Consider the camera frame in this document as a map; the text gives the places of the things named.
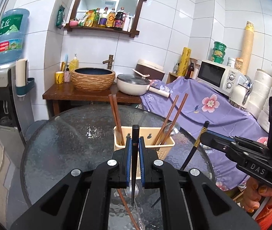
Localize black chopstick gold band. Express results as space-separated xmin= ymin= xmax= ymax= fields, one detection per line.
xmin=150 ymin=120 xmax=210 ymax=208

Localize brown wooden chopstick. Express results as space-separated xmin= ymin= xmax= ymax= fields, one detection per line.
xmin=160 ymin=93 xmax=188 ymax=145
xmin=117 ymin=189 xmax=140 ymax=230
xmin=108 ymin=94 xmax=124 ymax=145
xmin=112 ymin=94 xmax=125 ymax=145
xmin=152 ymin=95 xmax=179 ymax=145

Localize steel ladle wooden handle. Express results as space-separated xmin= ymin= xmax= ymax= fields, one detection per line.
xmin=157 ymin=122 xmax=180 ymax=145

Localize person's right hand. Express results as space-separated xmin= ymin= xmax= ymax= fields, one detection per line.
xmin=241 ymin=177 xmax=272 ymax=213

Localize cream plastic utensil holder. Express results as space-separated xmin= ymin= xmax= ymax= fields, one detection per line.
xmin=112 ymin=125 xmax=176 ymax=180

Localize small metal spoon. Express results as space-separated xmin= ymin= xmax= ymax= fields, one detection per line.
xmin=124 ymin=184 xmax=146 ymax=230

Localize purple floral cloth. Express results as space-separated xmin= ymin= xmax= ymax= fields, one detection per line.
xmin=141 ymin=78 xmax=268 ymax=190

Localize white electric kettle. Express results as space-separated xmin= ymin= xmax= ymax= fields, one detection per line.
xmin=228 ymin=75 xmax=253 ymax=111

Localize white frying pan with lid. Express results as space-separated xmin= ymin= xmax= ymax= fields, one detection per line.
xmin=117 ymin=74 xmax=170 ymax=98

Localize white microwave oven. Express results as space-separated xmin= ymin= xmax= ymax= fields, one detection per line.
xmin=196 ymin=60 xmax=246 ymax=97

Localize white paper bowl stacks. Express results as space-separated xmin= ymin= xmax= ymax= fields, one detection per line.
xmin=246 ymin=69 xmax=272 ymax=132

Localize brown rice cooker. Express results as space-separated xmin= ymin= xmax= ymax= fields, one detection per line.
xmin=133 ymin=59 xmax=165 ymax=81

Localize woven basin sink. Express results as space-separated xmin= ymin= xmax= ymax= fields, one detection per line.
xmin=71 ymin=67 xmax=116 ymax=92

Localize dark glass bottle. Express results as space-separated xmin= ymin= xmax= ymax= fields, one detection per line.
xmin=185 ymin=61 xmax=194 ymax=80

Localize bronze faucet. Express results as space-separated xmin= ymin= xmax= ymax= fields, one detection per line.
xmin=103 ymin=55 xmax=114 ymax=70

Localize yellow wrap roll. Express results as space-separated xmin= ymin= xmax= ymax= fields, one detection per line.
xmin=177 ymin=47 xmax=191 ymax=76

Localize green instant noodle cups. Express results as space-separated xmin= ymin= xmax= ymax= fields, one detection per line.
xmin=210 ymin=41 xmax=227 ymax=64

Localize tall paper cup stack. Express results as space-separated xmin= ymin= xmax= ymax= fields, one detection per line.
xmin=241 ymin=21 xmax=254 ymax=75

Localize brown wooden counter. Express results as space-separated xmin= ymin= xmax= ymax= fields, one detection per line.
xmin=42 ymin=83 xmax=141 ymax=116

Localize yellow soap bottle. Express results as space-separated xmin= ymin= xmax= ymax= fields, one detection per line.
xmin=69 ymin=54 xmax=79 ymax=72

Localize yellow mug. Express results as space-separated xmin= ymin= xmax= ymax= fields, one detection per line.
xmin=55 ymin=71 xmax=64 ymax=84

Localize water dispenser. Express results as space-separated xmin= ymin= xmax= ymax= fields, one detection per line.
xmin=0 ymin=64 xmax=34 ymax=168

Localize paper cup dispenser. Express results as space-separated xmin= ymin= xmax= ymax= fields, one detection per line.
xmin=15 ymin=59 xmax=34 ymax=98

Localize dark soy sauce bottle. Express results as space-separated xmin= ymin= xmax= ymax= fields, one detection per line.
xmin=113 ymin=7 xmax=126 ymax=30

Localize green hanging packet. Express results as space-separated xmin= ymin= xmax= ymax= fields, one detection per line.
xmin=55 ymin=5 xmax=65 ymax=29

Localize blue water jug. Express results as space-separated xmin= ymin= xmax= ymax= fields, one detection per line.
xmin=0 ymin=8 xmax=30 ymax=65

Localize wooden framed wall shelf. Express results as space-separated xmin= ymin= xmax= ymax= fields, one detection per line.
xmin=65 ymin=0 xmax=147 ymax=38

